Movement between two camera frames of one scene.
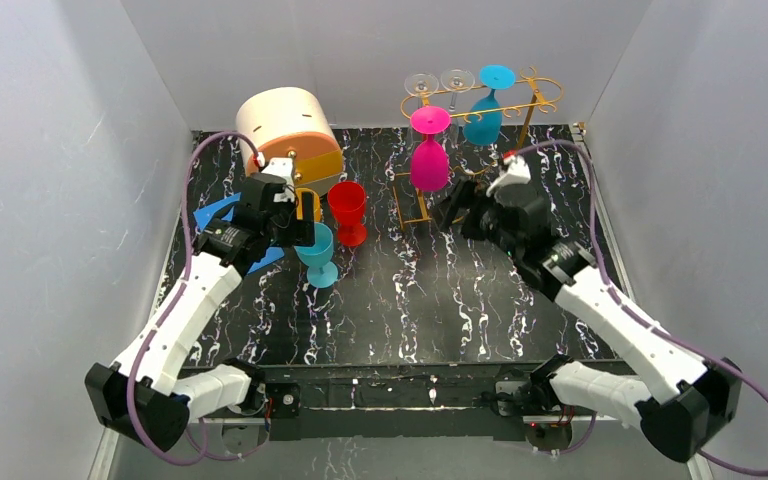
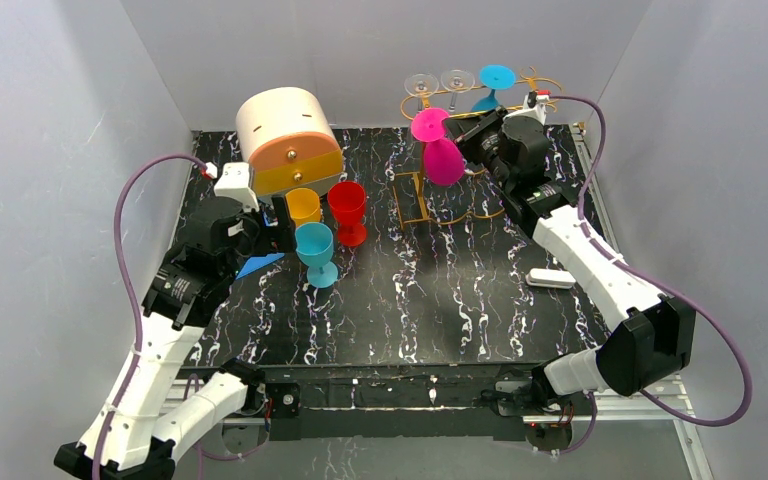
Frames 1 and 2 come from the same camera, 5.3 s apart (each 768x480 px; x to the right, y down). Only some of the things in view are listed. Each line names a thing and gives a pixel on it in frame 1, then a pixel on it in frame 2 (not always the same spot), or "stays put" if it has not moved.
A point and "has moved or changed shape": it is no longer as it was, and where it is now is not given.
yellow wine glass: x=316 y=203 stays put
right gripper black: x=471 y=210 to x=466 y=134
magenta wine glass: x=430 y=168 has moved or changed shape
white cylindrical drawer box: x=290 y=122 stays put
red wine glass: x=347 y=203 stays put
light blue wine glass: x=320 y=273 stays put
